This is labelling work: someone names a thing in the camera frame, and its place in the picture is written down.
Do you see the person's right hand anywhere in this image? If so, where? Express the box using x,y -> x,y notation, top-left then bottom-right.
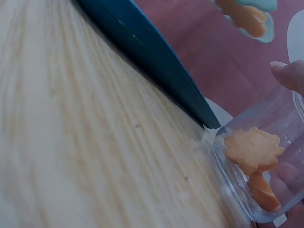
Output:
270,60 -> 304,209

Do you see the clear square jar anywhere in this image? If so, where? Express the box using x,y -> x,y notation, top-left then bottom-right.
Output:
212,83 -> 304,226

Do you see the orange flower-shaped piece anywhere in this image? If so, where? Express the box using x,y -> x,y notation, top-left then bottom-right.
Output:
223,126 -> 286,176
247,170 -> 283,212

